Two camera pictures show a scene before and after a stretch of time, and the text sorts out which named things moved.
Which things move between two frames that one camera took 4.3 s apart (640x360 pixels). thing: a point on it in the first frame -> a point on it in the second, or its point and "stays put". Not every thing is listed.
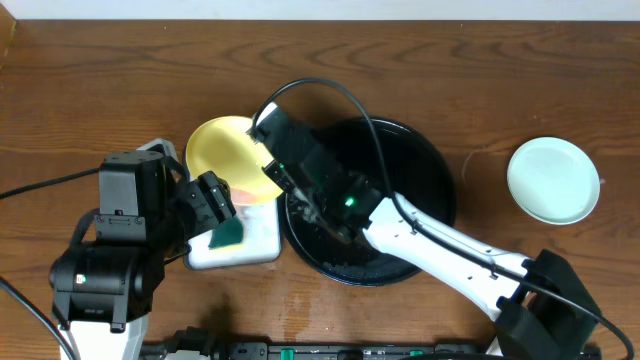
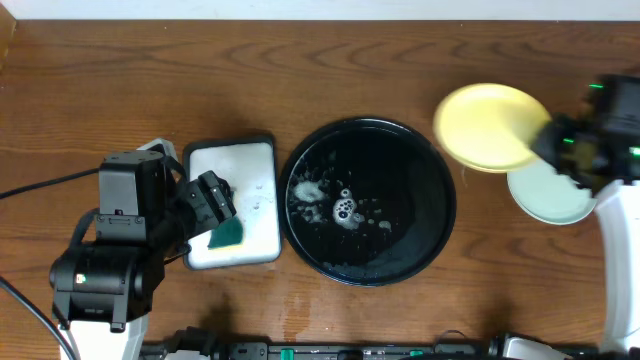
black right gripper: [280, 175] -> [547, 143]
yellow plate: [223, 146] -> [488, 126]
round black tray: [401, 162] stays put
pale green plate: [553, 180] stays put
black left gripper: [211, 198] stays put
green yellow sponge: [227, 235] stays put
